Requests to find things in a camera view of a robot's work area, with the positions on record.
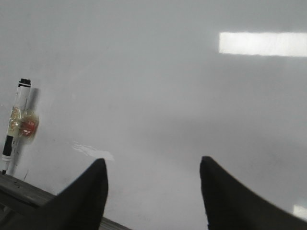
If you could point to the white whiteboard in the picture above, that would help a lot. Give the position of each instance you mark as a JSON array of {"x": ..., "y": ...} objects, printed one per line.
[{"x": 154, "y": 85}]

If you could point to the black and white whiteboard marker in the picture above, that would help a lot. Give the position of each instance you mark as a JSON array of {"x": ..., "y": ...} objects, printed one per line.
[{"x": 16, "y": 120}]

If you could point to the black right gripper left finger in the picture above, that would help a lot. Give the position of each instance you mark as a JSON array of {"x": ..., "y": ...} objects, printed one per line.
[{"x": 80, "y": 206}]

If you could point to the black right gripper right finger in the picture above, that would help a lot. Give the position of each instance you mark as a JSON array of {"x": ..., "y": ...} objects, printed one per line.
[{"x": 229, "y": 205}]

